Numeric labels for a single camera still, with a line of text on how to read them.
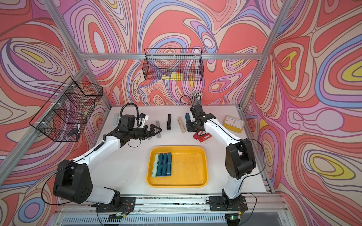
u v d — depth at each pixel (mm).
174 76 821
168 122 1070
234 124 1044
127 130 664
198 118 682
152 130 743
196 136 995
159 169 829
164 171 810
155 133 747
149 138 747
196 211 725
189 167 864
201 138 986
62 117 727
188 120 925
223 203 684
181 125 1052
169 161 864
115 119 1079
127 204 728
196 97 1017
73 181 420
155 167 839
